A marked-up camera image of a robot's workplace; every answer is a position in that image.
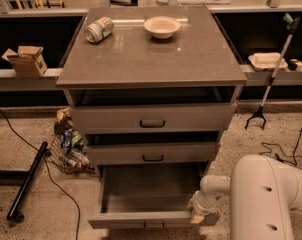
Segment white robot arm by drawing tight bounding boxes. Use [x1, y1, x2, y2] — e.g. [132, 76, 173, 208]
[188, 155, 302, 240]

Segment white takeout container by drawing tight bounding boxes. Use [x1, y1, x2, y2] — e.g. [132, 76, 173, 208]
[248, 52, 288, 71]

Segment wire basket with trash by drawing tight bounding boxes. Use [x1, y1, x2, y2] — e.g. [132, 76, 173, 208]
[49, 108, 95, 174]

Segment white paper bowl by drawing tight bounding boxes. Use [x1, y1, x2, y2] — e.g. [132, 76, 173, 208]
[144, 16, 181, 39]

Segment reacher grabber tool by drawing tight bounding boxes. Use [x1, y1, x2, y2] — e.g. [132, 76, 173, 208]
[245, 13, 300, 129]

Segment yellow tape measure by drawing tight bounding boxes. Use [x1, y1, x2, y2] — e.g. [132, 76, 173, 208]
[288, 59, 302, 71]

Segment black floor cable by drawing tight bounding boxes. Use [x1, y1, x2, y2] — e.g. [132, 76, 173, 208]
[0, 98, 82, 240]

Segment small cardboard box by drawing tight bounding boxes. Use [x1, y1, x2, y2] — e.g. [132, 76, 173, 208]
[2, 46, 47, 78]

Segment grey drawer cabinet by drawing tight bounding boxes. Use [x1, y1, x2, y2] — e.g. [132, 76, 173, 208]
[56, 6, 248, 196]

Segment crushed soda can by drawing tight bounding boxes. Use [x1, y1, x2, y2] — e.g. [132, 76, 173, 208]
[85, 17, 114, 43]

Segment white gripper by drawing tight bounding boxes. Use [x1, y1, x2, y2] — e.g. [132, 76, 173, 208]
[188, 191, 221, 224]

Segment black metal tube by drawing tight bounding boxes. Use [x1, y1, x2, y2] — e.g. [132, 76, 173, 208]
[6, 141, 48, 222]

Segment grey drawer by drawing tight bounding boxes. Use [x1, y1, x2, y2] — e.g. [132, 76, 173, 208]
[70, 104, 236, 135]
[88, 162, 207, 230]
[85, 142, 220, 165]

